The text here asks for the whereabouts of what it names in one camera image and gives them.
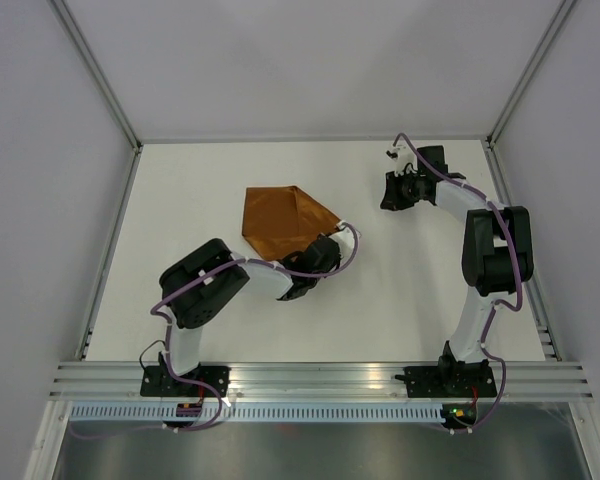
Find orange cloth napkin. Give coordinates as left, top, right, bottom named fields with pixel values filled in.
left=241, top=185, right=341, bottom=261

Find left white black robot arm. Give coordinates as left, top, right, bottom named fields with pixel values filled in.
left=150, top=231, right=355, bottom=396

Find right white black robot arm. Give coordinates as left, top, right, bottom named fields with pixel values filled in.
left=380, top=143, right=534, bottom=399

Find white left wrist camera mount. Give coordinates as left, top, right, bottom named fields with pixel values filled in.
left=332, top=221, right=360, bottom=253

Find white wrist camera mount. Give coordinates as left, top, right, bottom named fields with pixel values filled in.
left=386, top=144, right=417, bottom=177
left=332, top=221, right=360, bottom=253

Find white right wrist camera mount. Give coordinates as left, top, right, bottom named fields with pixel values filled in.
left=386, top=144, right=417, bottom=177

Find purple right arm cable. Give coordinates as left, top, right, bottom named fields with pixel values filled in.
left=392, top=132, right=527, bottom=435

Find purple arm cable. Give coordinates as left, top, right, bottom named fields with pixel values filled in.
left=69, top=222, right=364, bottom=441
left=392, top=132, right=527, bottom=435

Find white slotted cable duct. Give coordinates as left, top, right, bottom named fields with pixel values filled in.
left=71, top=402, right=443, bottom=423

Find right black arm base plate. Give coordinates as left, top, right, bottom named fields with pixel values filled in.
left=393, top=363, right=497, bottom=399

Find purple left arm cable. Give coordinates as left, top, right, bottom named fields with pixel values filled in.
left=69, top=222, right=364, bottom=441

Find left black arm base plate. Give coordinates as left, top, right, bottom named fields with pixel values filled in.
left=140, top=365, right=230, bottom=398

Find aluminium frame post right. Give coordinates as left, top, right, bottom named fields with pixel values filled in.
left=485, top=0, right=579, bottom=149

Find aluminium frame post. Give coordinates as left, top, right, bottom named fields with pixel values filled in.
left=48, top=0, right=142, bottom=152
left=485, top=0, right=579, bottom=149

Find aluminium front rail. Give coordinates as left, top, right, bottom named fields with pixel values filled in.
left=46, top=361, right=594, bottom=403

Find aluminium frame post left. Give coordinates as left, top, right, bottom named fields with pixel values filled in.
left=48, top=0, right=142, bottom=152

